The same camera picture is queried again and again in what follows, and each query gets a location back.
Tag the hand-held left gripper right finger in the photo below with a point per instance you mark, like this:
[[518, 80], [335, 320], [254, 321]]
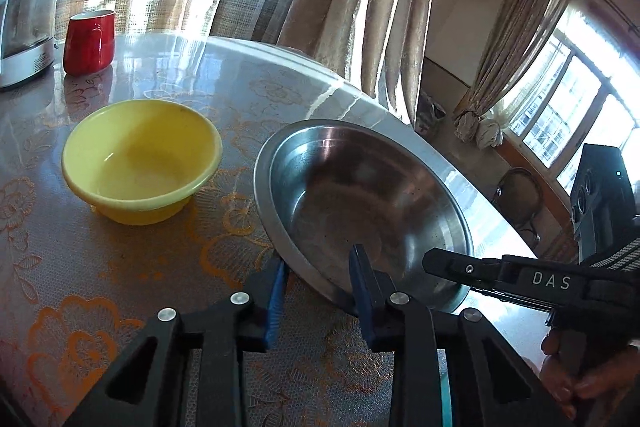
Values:
[[362, 302]]

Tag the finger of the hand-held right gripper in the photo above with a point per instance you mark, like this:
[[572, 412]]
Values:
[[460, 269]]

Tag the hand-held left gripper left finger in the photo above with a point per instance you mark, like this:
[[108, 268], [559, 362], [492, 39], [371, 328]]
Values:
[[275, 302]]

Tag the stainless steel bowl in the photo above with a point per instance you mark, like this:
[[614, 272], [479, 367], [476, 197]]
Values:
[[350, 187]]

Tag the teal round plate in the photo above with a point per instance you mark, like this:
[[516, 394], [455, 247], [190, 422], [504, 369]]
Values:
[[446, 399]]

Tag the yellow plastic bowl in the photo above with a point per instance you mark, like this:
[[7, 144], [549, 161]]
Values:
[[140, 157]]

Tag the person's right hand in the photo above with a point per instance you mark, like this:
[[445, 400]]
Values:
[[610, 387]]

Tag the striped black white band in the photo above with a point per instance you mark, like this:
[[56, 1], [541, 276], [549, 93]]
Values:
[[620, 254]]

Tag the dark round-back chair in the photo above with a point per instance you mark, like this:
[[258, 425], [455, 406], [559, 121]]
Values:
[[520, 197]]

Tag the tied white sheer curtain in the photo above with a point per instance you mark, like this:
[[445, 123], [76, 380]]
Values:
[[490, 132]]

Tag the patterned bag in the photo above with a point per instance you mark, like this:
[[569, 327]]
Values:
[[430, 114]]

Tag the side window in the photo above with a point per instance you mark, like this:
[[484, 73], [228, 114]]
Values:
[[575, 107]]

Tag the red mug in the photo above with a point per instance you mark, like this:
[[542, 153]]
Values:
[[85, 47]]

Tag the white glass electric kettle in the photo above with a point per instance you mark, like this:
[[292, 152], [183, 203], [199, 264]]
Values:
[[25, 32]]

